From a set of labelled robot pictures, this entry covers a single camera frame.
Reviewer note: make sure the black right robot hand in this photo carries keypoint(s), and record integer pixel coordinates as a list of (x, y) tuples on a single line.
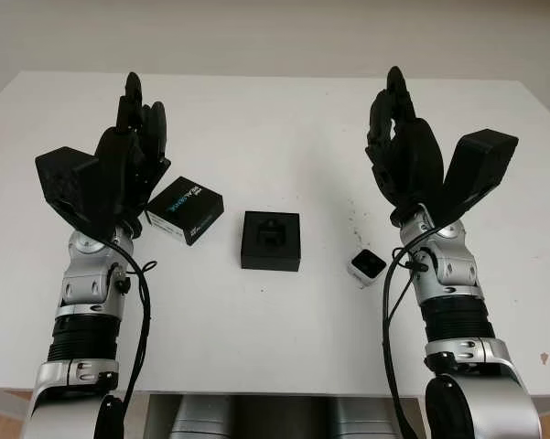
[(416, 155)]

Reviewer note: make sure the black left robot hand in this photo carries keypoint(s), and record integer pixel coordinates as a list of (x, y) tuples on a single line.
[(119, 160)]

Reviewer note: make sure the black RealSense box lid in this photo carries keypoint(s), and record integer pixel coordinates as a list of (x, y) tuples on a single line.
[(187, 206)]

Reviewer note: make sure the small silver depth camera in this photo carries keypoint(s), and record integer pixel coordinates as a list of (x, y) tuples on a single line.
[(367, 267)]

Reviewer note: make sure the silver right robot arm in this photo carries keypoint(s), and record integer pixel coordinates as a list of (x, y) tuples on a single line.
[(457, 302)]

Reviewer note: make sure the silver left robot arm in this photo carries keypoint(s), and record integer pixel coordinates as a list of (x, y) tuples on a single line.
[(84, 283)]

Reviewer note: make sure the grey right robot leg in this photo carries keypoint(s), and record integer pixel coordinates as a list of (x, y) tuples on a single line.
[(366, 418)]

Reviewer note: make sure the grey robot leg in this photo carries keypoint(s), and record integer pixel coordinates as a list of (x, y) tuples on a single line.
[(366, 418), (201, 418)]

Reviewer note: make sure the grey left robot leg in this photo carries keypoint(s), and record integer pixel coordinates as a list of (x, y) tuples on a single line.
[(201, 418)]

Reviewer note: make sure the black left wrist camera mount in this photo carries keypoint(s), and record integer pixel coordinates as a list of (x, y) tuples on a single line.
[(61, 180)]

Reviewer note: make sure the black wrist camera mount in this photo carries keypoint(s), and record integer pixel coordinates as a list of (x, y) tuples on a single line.
[(478, 160), (61, 180)]

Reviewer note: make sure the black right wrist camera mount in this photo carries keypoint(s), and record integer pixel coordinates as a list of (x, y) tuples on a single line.
[(478, 160)]

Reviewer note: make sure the black camera box base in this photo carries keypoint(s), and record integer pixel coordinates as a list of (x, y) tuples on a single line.
[(256, 256)]

